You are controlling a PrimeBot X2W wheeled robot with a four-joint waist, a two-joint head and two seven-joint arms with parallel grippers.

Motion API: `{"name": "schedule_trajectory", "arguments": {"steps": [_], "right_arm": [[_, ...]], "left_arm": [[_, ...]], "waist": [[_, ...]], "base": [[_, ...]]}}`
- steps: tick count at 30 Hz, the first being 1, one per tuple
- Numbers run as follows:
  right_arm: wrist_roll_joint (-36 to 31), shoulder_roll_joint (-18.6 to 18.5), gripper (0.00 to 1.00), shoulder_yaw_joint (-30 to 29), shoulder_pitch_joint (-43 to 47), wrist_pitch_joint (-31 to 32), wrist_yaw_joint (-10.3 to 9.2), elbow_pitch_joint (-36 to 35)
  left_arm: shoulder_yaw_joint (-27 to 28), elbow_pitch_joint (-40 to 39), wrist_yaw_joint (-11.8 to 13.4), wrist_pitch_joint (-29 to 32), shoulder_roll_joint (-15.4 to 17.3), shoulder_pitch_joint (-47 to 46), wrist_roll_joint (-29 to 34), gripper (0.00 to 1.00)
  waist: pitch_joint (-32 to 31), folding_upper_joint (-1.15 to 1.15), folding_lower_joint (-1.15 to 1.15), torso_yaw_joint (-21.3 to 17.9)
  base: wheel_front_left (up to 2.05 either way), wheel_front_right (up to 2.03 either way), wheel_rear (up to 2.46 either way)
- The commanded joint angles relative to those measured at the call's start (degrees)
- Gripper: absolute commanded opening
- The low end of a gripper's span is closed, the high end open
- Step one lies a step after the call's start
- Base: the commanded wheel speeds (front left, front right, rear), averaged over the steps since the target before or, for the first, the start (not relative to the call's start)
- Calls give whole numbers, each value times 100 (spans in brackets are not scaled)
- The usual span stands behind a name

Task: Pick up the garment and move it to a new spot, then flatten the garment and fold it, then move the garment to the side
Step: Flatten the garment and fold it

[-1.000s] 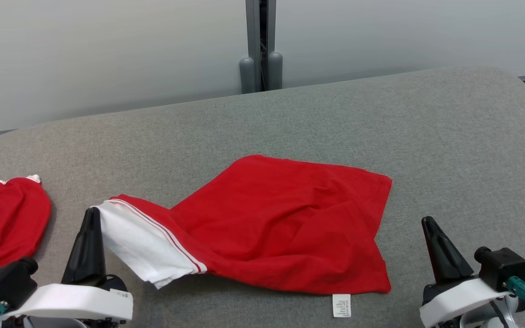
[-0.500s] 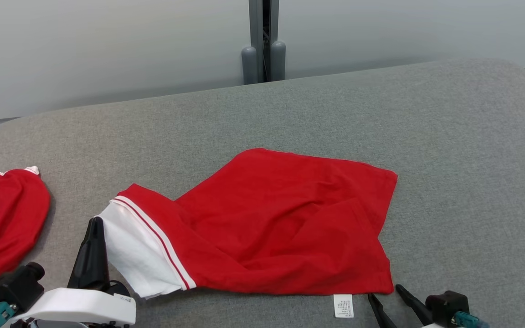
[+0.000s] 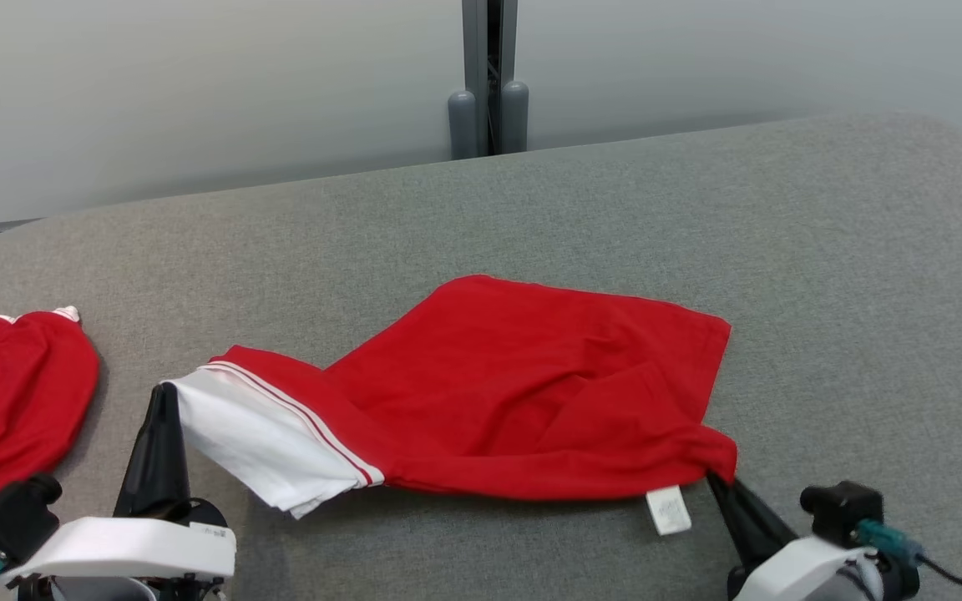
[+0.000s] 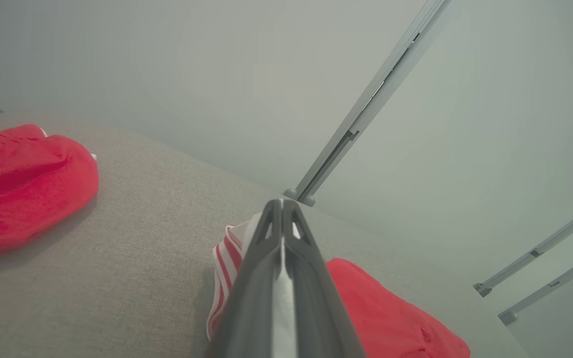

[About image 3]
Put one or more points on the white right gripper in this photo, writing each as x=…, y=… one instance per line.
x=790, y=576

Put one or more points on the red shorts with white stripes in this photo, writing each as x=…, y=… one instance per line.
x=13, y=401

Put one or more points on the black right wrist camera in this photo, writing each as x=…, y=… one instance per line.
x=840, y=509

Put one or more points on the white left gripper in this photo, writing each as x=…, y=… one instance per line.
x=130, y=547

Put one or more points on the grey partition post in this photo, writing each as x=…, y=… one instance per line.
x=489, y=100

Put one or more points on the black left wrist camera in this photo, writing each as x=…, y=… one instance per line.
x=5, y=513

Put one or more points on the red basketball jersey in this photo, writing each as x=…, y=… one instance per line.
x=514, y=384

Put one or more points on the grey fabric sofa cushion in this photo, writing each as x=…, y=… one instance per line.
x=823, y=292

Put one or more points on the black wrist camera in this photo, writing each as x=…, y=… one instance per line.
x=5, y=513
x=840, y=509

